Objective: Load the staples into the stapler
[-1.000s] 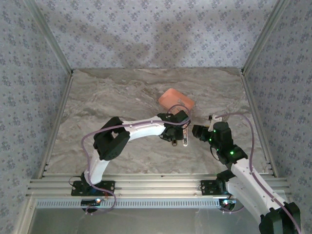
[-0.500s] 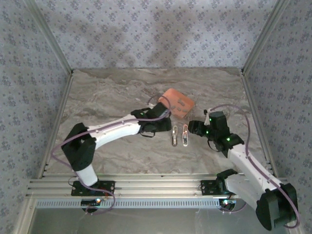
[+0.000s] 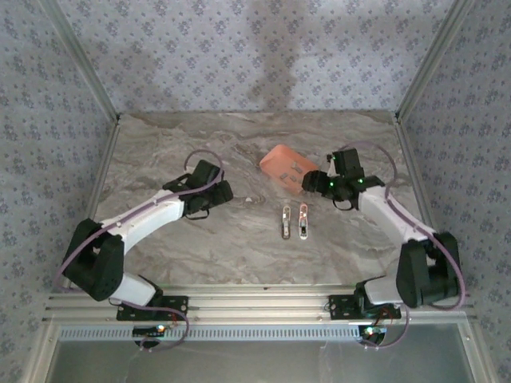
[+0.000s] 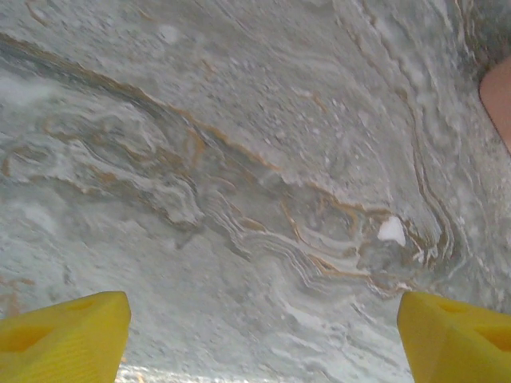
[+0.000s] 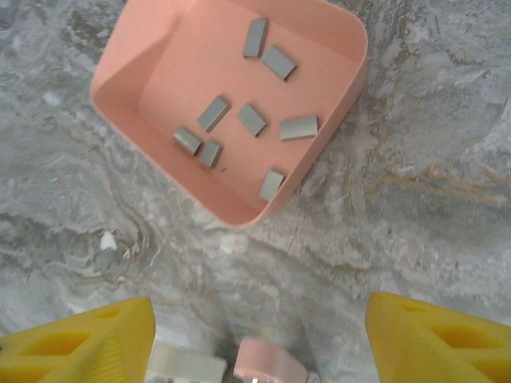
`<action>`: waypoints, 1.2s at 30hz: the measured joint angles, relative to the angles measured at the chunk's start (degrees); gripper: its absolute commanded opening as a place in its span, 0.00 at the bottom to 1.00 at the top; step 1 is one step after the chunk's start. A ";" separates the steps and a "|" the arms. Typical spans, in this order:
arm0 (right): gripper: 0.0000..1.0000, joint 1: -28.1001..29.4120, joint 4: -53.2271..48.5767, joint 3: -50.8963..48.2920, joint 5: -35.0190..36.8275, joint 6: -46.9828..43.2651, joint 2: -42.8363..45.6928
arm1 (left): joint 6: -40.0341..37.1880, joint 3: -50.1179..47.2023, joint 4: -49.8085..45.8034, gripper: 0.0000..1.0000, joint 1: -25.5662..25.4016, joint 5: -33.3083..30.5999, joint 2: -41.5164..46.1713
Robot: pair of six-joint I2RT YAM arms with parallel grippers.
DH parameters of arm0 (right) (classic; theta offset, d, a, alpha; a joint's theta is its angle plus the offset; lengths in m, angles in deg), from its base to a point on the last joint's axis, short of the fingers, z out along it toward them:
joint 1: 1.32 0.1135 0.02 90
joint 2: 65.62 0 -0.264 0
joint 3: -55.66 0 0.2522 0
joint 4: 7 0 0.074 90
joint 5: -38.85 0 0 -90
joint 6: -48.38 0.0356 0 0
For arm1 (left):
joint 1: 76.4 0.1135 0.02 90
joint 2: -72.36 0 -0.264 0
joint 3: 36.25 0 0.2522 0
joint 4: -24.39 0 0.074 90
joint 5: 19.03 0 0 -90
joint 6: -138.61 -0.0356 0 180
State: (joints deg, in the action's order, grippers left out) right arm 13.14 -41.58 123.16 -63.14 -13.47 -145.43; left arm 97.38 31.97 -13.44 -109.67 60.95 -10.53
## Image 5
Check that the small white fragment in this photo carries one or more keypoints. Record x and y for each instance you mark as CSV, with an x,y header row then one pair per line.
x,y
108,241

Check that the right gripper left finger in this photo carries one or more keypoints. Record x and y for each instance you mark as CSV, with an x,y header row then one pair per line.
x,y
80,347

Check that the pink plastic tray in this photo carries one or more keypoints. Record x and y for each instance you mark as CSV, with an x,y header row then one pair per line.
x,y
179,80

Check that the white tape roll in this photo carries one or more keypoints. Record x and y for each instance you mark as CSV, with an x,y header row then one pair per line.
x,y
183,365

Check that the grey staple strip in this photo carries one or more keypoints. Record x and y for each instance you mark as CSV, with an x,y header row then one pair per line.
x,y
211,153
251,119
278,61
187,140
213,113
255,38
271,184
299,127

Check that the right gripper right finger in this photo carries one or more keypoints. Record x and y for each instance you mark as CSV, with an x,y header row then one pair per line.
x,y
439,343

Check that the pink mini stapler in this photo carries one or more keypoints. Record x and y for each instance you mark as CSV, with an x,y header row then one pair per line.
x,y
267,357

